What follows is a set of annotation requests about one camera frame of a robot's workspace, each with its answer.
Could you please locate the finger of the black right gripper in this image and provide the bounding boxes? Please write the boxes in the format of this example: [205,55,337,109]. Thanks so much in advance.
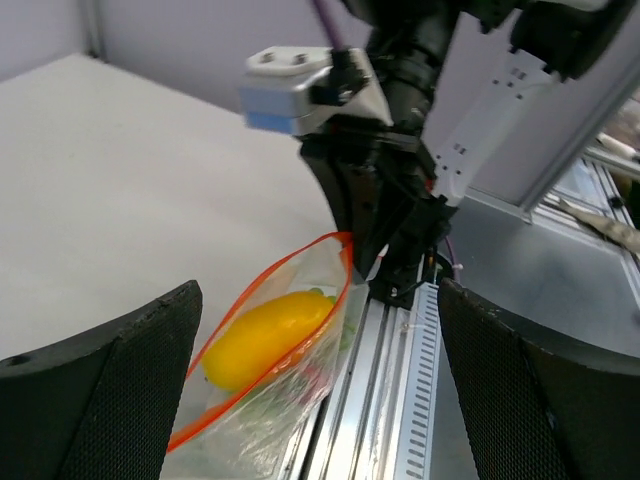
[350,194,429,279]
[302,155,379,235]

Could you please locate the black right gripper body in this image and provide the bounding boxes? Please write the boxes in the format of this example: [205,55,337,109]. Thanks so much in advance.
[299,115,457,305]

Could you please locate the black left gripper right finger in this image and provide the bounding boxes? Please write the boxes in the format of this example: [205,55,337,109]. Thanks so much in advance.
[438,280,639,479]

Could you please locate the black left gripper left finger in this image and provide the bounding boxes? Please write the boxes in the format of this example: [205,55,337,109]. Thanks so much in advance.
[1,280,203,479]

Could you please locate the yellow lemon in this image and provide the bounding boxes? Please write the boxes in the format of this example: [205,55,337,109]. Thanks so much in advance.
[201,291,334,393]

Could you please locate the clear zip bag orange zipper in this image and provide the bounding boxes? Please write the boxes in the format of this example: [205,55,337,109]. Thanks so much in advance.
[160,232,367,479]

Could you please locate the green grape bunch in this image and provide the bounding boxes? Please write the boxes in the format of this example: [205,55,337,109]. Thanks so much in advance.
[309,284,367,352]

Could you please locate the red chili pepper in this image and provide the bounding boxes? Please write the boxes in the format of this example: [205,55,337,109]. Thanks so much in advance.
[301,364,331,390]

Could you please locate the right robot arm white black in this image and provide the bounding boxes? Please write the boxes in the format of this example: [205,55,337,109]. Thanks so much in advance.
[300,1,634,308]

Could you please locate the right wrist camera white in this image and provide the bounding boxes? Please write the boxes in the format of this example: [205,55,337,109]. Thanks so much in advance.
[239,46,393,137]

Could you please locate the slotted grey cable duct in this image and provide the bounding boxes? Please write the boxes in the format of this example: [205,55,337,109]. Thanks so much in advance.
[394,284,441,480]

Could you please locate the aluminium mounting rail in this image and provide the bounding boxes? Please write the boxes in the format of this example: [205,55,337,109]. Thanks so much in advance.
[275,299,416,479]

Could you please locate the right aluminium frame post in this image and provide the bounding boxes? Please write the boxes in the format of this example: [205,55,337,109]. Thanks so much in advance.
[519,53,639,217]

